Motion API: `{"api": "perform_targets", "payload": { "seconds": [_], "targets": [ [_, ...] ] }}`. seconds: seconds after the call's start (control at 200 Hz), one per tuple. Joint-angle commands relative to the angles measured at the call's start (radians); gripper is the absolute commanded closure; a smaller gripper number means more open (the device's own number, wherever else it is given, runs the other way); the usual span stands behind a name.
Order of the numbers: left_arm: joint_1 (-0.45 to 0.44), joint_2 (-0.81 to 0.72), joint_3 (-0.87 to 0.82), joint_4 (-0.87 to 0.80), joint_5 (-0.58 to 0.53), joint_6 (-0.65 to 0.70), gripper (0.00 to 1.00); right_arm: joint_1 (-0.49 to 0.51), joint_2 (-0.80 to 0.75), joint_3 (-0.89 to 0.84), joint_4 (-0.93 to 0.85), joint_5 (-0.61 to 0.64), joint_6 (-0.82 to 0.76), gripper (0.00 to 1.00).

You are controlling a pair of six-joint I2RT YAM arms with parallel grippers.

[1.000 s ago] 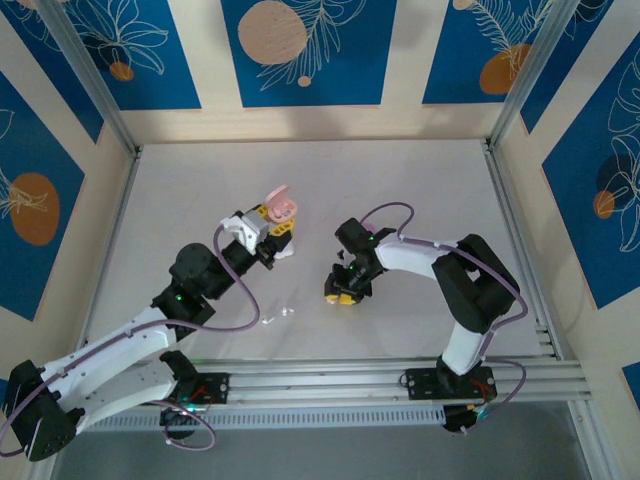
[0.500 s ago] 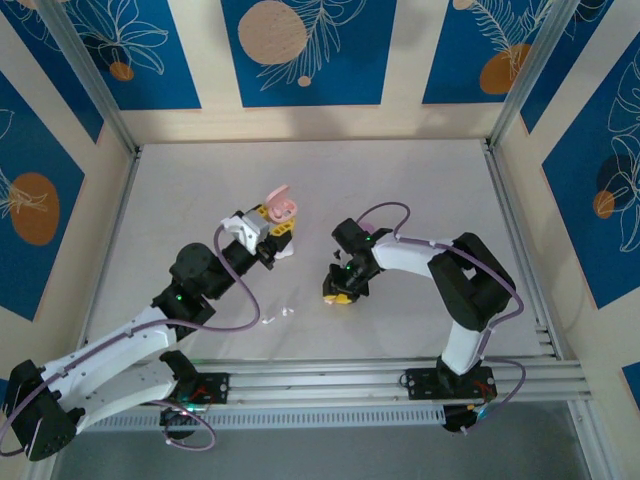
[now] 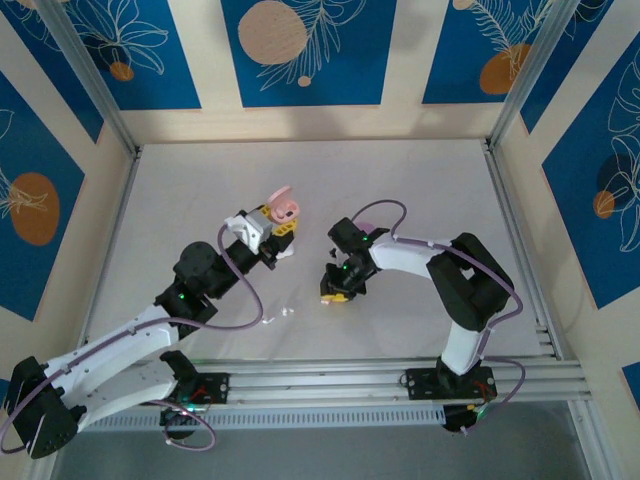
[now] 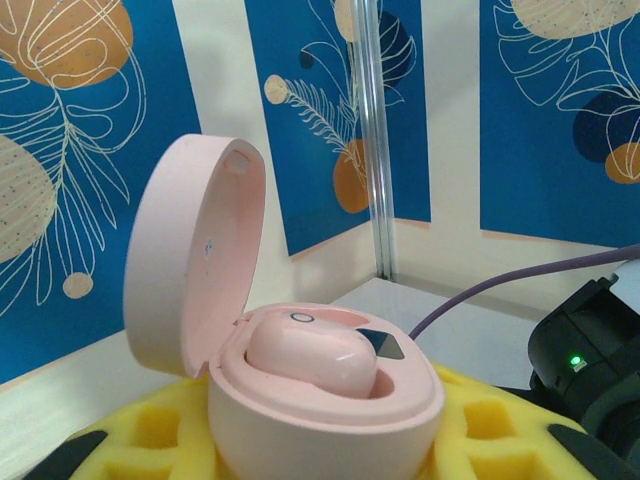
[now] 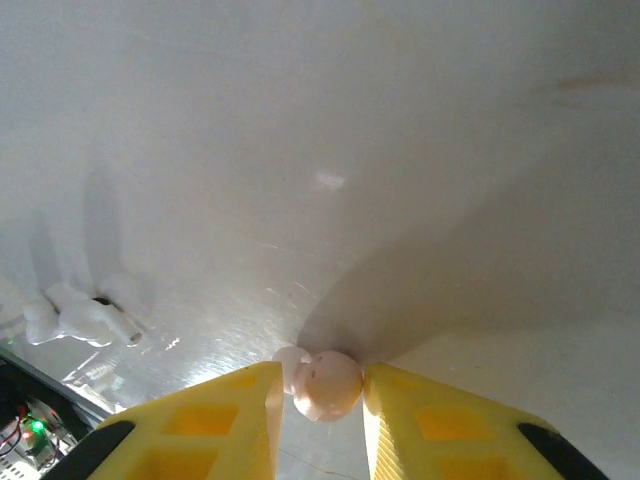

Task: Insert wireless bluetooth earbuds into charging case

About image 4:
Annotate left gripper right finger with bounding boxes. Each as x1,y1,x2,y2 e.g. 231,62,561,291
424,363,639,480

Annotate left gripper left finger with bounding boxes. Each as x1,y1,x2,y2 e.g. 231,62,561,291
29,374,224,480

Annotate pink earbud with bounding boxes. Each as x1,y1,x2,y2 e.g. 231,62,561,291
247,309,380,400

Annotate pink earbud charging case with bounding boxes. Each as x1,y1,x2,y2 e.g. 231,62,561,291
122,133,446,480

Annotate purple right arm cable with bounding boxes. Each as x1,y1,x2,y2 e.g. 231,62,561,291
408,247,640,344

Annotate aluminium frame post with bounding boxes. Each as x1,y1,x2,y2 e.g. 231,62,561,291
349,0,402,281

